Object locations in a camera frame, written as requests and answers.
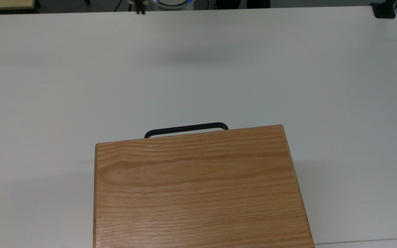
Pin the dark robot gripper body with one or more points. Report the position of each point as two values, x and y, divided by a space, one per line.
138 1

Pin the oak wooden cabinet box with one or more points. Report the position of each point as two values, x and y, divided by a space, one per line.
198 189

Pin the yellow side table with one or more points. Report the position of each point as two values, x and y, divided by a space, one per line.
5 4

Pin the black table clamp mount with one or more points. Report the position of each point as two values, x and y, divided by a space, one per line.
384 10

